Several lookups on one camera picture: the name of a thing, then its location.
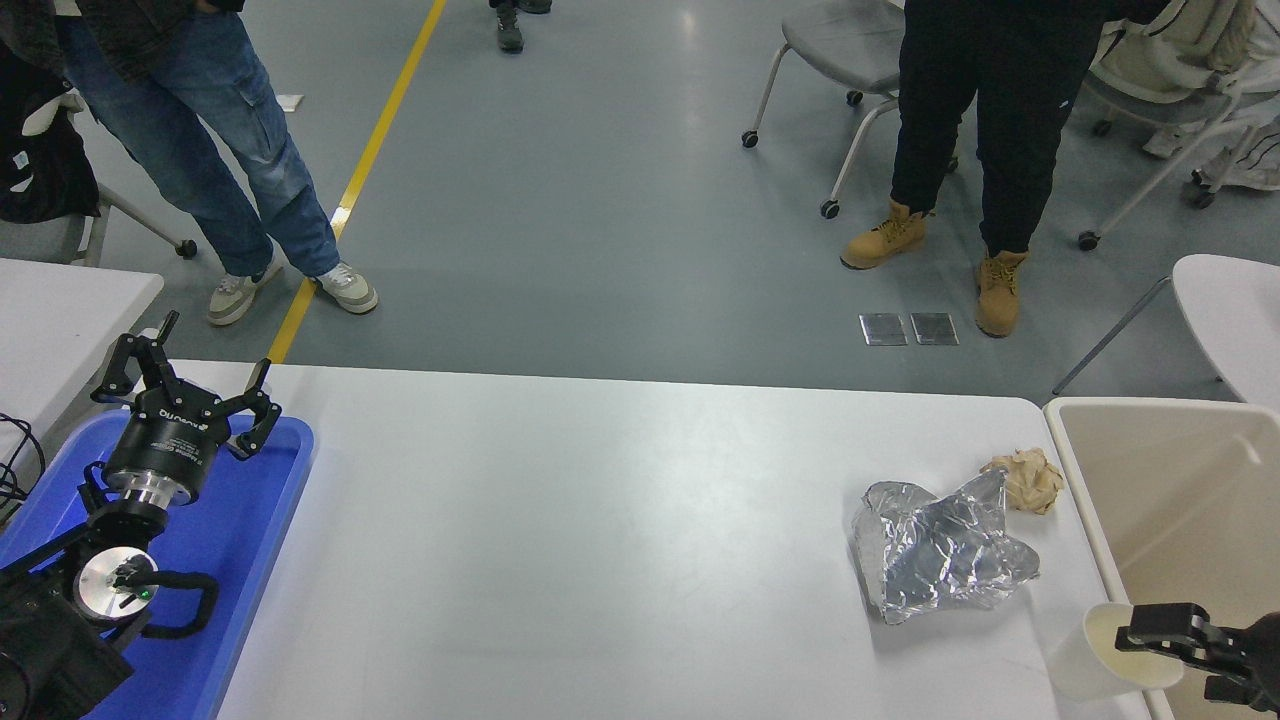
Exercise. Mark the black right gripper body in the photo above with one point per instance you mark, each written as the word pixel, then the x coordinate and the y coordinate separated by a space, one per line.
pixel 1268 660

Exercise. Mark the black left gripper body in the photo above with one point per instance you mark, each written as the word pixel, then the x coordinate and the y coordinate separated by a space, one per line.
pixel 165 440

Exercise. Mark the white paper cup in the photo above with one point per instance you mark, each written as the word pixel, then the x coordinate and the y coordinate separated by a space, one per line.
pixel 1085 660

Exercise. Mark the tan paper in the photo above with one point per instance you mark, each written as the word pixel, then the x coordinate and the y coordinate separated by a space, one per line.
pixel 1035 480

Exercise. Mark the silver foil tray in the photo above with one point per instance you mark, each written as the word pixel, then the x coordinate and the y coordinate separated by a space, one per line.
pixel 930 560

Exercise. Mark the white rectangular side table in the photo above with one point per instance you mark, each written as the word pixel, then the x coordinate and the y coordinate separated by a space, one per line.
pixel 50 320

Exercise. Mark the blue plastic tray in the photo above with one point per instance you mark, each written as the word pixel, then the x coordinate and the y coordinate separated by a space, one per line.
pixel 240 540

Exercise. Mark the large pale bin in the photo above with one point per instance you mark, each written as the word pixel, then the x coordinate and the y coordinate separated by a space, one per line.
pixel 1180 500

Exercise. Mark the grey chair with casters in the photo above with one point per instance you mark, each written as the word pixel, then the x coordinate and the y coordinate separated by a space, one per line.
pixel 35 240

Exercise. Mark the black bag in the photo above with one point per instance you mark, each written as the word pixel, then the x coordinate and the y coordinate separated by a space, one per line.
pixel 40 190

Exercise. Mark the person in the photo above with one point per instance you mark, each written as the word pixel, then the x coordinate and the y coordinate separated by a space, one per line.
pixel 200 130
pixel 510 25
pixel 1010 100

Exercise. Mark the white paper scrap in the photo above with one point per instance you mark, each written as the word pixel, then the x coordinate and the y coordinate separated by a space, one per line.
pixel 289 102

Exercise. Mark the white round side table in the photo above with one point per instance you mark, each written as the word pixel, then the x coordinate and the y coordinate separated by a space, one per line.
pixel 1235 310

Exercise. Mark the silver floor plate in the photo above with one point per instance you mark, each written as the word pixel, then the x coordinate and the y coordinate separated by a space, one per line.
pixel 883 329
pixel 934 329

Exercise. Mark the cream coat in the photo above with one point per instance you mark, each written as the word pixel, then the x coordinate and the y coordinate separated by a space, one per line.
pixel 1180 45

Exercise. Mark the grey seat wheeled chair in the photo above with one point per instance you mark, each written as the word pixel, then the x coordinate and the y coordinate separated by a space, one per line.
pixel 850 40

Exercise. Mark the white frame wheeled chair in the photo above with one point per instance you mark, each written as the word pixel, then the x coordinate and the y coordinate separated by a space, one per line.
pixel 1088 240

